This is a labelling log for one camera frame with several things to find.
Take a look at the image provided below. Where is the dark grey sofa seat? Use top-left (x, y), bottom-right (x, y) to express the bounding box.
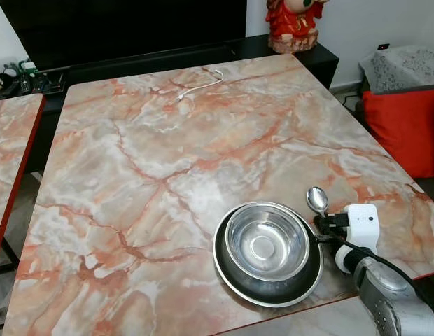
top-left (412, 175), bottom-right (434, 205)

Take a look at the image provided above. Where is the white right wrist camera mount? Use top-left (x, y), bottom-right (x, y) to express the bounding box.
top-left (334, 203), bottom-right (382, 274)

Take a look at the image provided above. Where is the white charging cable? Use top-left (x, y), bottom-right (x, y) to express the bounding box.
top-left (176, 69), bottom-right (225, 102)

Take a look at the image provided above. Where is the grey lace cloth cover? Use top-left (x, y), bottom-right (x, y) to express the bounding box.
top-left (358, 45), bottom-right (434, 96)

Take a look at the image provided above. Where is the black flat television screen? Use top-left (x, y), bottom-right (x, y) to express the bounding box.
top-left (0, 0), bottom-right (248, 71)

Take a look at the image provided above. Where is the stainless steel bowl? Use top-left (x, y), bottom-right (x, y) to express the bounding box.
top-left (224, 204), bottom-right (311, 283)

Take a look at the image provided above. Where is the small clutter of gadgets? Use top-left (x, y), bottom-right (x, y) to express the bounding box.
top-left (0, 59), bottom-right (65, 97)

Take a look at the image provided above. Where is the stainless steel round plate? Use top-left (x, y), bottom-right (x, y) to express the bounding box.
top-left (212, 200), bottom-right (324, 309)

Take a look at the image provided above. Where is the marble side table red edge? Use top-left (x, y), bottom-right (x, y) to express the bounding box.
top-left (0, 92), bottom-right (47, 330)

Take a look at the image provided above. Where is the red cushion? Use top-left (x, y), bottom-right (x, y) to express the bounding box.
top-left (361, 87), bottom-right (434, 180)

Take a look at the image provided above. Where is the stainless steel spoon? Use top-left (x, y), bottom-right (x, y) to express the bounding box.
top-left (305, 185), bottom-right (330, 219)

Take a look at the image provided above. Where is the red ceramic figurine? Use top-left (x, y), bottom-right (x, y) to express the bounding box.
top-left (265, 0), bottom-right (330, 55)

